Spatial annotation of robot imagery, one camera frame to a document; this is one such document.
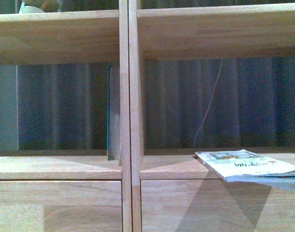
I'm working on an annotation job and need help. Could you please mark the white illustrated paperback book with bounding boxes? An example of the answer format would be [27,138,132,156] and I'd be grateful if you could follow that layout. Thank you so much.
[195,149,295,190]

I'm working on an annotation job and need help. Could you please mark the right wooden shelf unit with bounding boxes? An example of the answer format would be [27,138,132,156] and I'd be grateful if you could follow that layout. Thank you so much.
[128,0,295,232]

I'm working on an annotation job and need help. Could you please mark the wooden shelf unit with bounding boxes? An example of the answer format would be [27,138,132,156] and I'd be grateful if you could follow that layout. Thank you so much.
[0,0,132,232]
[128,0,295,232]

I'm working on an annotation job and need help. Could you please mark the left wooden shelf unit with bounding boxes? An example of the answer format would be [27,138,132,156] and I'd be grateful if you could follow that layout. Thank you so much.
[0,0,132,232]

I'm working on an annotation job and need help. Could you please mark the pale green object on shelf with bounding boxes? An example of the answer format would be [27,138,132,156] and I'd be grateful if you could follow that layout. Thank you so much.
[17,0,60,14]

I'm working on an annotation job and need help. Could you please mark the upright green-spined book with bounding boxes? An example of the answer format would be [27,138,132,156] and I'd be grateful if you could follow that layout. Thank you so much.
[106,66,122,166]

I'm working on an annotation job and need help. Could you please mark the thin white cable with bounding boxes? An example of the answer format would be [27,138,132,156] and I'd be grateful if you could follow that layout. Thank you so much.
[192,58,224,147]

